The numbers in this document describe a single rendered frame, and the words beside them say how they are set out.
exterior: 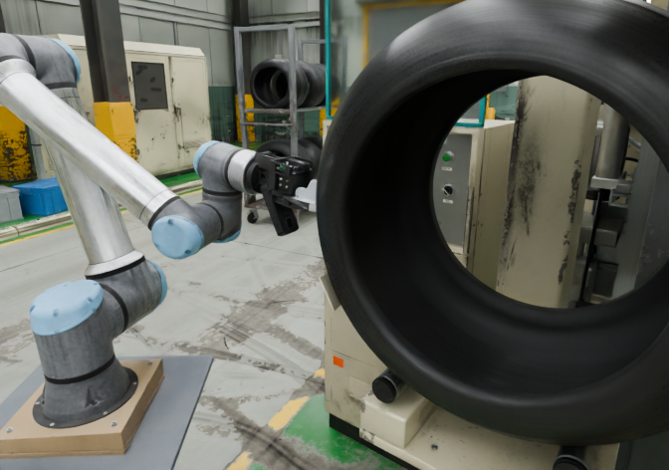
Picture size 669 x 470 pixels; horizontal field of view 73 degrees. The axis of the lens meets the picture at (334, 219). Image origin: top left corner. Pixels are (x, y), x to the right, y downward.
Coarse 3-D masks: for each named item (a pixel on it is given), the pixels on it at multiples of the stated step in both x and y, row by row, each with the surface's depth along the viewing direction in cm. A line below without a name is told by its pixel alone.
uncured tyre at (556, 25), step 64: (512, 0) 50; (576, 0) 47; (640, 0) 47; (384, 64) 59; (448, 64) 53; (512, 64) 49; (576, 64) 45; (640, 64) 43; (384, 128) 83; (448, 128) 86; (640, 128) 43; (320, 192) 70; (384, 192) 91; (384, 256) 89; (448, 256) 91; (384, 320) 70; (448, 320) 89; (512, 320) 85; (576, 320) 78; (640, 320) 72; (448, 384) 63; (512, 384) 74; (576, 384) 70; (640, 384) 48
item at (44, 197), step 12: (48, 180) 532; (0, 192) 473; (12, 192) 479; (24, 192) 503; (36, 192) 498; (48, 192) 502; (60, 192) 518; (0, 204) 473; (12, 204) 482; (24, 204) 508; (36, 204) 503; (48, 204) 504; (60, 204) 519; (0, 216) 475; (12, 216) 483
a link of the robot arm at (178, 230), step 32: (0, 64) 90; (0, 96) 92; (32, 96) 91; (32, 128) 93; (64, 128) 90; (96, 128) 94; (96, 160) 90; (128, 160) 92; (128, 192) 89; (160, 192) 90; (160, 224) 87; (192, 224) 88
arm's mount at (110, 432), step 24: (120, 360) 124; (144, 360) 124; (144, 384) 114; (24, 408) 107; (120, 408) 105; (144, 408) 112; (0, 432) 99; (24, 432) 99; (48, 432) 99; (72, 432) 99; (96, 432) 98; (120, 432) 98; (0, 456) 99; (24, 456) 99; (48, 456) 99
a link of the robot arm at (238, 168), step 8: (240, 152) 94; (248, 152) 94; (232, 160) 94; (240, 160) 93; (248, 160) 92; (232, 168) 93; (240, 168) 92; (248, 168) 92; (232, 176) 93; (240, 176) 92; (232, 184) 95; (240, 184) 93; (248, 192) 95; (256, 192) 96
